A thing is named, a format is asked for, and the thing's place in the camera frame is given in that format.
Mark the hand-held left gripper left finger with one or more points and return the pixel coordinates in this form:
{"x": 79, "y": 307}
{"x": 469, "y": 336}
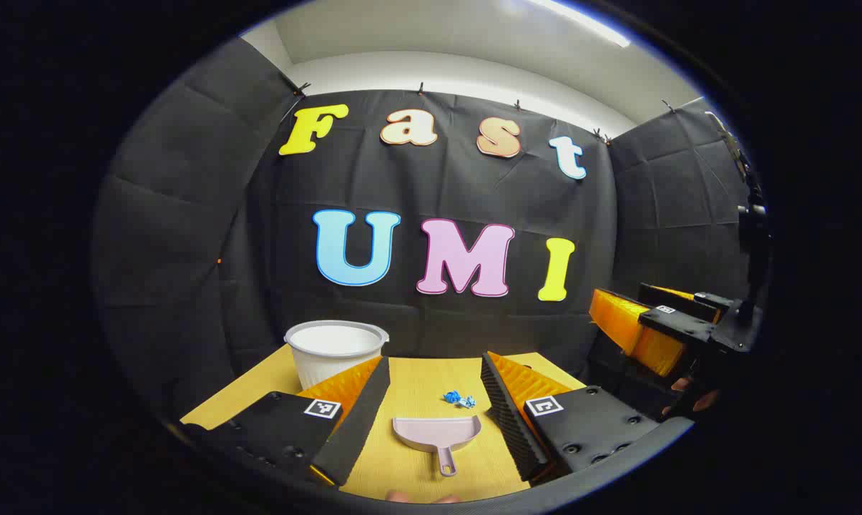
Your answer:
{"x": 355, "y": 429}

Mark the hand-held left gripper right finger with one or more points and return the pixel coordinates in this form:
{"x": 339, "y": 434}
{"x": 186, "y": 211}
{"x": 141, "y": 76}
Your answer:
{"x": 509, "y": 422}

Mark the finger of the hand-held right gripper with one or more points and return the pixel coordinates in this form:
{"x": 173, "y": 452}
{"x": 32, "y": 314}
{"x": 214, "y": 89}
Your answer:
{"x": 677, "y": 325}
{"x": 670, "y": 295}

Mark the dark blue paper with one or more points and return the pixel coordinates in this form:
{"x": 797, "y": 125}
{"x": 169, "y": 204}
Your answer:
{"x": 452, "y": 396}

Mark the white ribbed garbage bin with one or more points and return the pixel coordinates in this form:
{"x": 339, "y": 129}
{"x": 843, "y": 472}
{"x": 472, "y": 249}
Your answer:
{"x": 327, "y": 361}

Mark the pale purple dustpan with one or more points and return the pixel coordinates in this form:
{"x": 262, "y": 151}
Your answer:
{"x": 434, "y": 433}

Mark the yellow wooden desktop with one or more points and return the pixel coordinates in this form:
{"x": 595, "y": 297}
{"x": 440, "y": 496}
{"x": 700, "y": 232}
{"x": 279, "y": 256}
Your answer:
{"x": 416, "y": 386}

